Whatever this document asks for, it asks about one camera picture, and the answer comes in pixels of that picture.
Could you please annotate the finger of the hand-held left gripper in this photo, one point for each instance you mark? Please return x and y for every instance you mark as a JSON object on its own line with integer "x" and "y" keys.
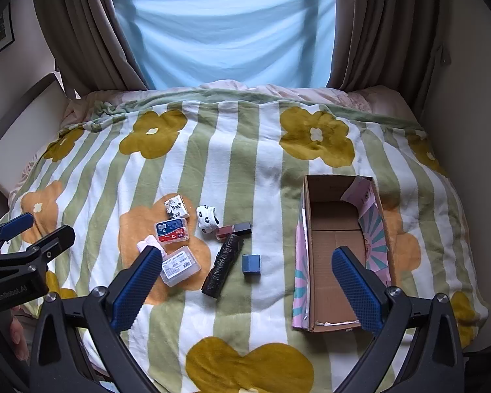
{"x": 49, "y": 245}
{"x": 16, "y": 224}

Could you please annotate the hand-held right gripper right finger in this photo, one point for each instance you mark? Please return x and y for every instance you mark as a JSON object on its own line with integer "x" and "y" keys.
{"x": 358, "y": 290}

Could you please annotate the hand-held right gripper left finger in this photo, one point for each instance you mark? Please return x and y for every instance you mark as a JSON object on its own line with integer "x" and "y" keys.
{"x": 134, "y": 291}

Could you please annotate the clear plastic box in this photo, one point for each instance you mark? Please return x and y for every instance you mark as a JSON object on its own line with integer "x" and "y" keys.
{"x": 182, "y": 268}

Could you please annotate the pink soft packet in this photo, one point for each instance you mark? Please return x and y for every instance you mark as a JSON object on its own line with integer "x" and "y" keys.
{"x": 151, "y": 240}

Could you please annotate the red and blue plastic box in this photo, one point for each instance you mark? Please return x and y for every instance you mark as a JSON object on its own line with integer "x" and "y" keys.
{"x": 172, "y": 231}

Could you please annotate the cardboard box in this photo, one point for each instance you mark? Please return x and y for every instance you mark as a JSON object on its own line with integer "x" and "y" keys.
{"x": 327, "y": 221}

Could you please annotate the black trash bag roll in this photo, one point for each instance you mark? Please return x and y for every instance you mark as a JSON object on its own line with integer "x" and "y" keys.
{"x": 223, "y": 266}

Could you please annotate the white panda sock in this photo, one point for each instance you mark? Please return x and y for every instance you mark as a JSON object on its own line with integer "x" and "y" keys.
{"x": 206, "y": 217}

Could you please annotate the dark red slim box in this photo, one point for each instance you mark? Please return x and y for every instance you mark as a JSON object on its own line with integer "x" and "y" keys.
{"x": 229, "y": 230}

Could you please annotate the person's left hand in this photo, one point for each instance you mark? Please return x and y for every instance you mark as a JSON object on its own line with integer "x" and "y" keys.
{"x": 19, "y": 335}

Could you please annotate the black and white patterned box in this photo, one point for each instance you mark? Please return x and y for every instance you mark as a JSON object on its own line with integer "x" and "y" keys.
{"x": 176, "y": 206}

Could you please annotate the small blue box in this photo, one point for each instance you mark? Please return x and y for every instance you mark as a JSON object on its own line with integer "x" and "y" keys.
{"x": 251, "y": 263}

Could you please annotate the striped flower blanket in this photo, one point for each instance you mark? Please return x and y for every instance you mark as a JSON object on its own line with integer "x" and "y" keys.
{"x": 249, "y": 163}

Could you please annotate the brown curtain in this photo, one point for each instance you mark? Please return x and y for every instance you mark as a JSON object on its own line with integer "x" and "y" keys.
{"x": 384, "y": 28}
{"x": 86, "y": 28}

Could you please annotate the light blue sheet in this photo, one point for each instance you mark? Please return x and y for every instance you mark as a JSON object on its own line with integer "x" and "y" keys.
{"x": 229, "y": 28}

